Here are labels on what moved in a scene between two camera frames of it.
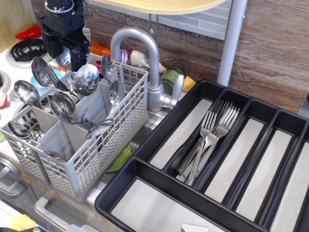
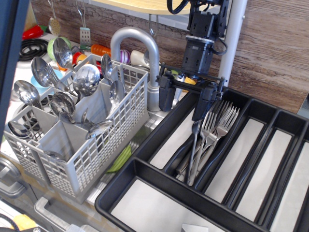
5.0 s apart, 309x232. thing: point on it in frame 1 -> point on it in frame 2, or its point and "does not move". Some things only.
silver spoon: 63,105 does not move
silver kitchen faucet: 157,100 does not move
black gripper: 55,43 -> 210,86
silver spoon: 117,93 does not move
